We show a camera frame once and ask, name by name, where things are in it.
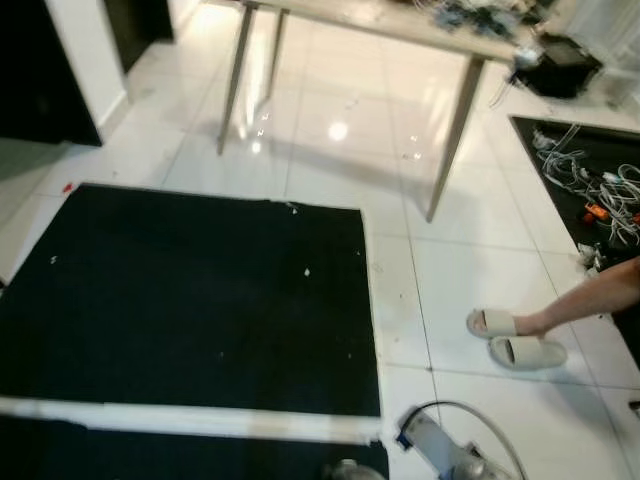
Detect empty beige slipper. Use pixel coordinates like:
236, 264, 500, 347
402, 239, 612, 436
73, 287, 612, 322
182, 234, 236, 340
487, 335, 569, 373

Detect person's bare leg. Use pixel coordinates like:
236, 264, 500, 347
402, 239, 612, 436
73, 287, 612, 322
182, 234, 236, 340
518, 257, 640, 339

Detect tangled white cable bundle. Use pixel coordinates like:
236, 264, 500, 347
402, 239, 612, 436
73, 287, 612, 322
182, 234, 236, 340
533, 124, 640, 251

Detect white tape strip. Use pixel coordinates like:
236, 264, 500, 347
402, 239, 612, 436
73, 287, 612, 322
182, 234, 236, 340
0, 396, 385, 447

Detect tapered table leg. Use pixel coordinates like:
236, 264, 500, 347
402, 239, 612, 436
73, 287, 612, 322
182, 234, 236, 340
217, 4, 257, 157
426, 57, 487, 224
261, 12, 289, 102

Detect large black floor mat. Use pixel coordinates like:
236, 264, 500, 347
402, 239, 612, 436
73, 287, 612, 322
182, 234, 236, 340
0, 183, 383, 419

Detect looping grey arm cable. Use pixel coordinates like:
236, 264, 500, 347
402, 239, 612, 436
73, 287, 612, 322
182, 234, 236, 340
412, 399, 529, 480

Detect black mat under cables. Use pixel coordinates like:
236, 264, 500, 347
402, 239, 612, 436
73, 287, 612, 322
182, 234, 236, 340
509, 115, 640, 366

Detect light wooden table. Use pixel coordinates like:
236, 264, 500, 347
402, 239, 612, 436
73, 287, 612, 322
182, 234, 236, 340
205, 0, 601, 223

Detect black box device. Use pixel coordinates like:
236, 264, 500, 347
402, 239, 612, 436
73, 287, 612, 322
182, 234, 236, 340
514, 35, 605, 100

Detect clutter pile on table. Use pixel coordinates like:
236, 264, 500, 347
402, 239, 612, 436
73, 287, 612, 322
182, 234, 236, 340
400, 0, 563, 34

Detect beige slipper on foot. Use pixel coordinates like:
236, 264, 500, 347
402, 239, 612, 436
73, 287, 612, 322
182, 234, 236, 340
466, 307, 522, 340

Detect black mat beyond tape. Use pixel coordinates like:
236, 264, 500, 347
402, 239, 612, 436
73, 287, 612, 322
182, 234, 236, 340
0, 415, 391, 480

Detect grey robot leg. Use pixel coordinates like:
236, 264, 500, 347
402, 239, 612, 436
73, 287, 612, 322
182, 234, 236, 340
329, 459, 387, 480

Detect black door panel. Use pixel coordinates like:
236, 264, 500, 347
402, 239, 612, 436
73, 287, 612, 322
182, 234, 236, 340
0, 0, 103, 147

